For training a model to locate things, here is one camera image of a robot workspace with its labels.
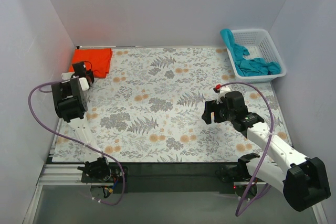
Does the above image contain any orange t-shirt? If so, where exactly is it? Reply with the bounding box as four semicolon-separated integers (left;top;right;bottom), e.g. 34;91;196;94
68;48;112;79

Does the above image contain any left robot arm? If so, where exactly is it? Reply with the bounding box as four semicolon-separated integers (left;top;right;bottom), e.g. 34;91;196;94
51;61;112;182

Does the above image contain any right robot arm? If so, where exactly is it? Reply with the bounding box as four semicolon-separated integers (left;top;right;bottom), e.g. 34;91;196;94
202;87;331;211

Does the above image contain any teal t-shirt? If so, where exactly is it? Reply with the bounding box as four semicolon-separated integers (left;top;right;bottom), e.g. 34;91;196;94
220;28;282;77

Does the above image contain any floral table mat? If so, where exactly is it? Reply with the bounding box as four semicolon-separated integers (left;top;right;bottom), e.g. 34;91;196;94
52;47;295;163

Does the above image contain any white plastic basket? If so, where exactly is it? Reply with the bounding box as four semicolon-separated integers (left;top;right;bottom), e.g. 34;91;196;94
220;28;287;84

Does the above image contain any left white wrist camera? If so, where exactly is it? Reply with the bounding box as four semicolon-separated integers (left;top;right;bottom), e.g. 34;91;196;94
61;72;77;80

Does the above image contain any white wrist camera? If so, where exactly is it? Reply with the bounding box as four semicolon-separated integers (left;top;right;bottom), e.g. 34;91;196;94
61;72;77;80
214;84;231;104

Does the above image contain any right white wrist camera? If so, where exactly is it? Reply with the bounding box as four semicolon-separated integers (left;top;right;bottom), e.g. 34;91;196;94
214;84;231;104

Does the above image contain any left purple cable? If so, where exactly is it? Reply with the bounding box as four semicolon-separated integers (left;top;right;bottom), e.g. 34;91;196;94
28;81;127;206

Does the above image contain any aluminium frame rail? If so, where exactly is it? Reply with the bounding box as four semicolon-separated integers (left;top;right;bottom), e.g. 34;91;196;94
36;163;316;186

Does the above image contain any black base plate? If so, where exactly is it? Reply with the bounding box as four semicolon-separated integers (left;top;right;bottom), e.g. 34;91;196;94
81;162;272;195

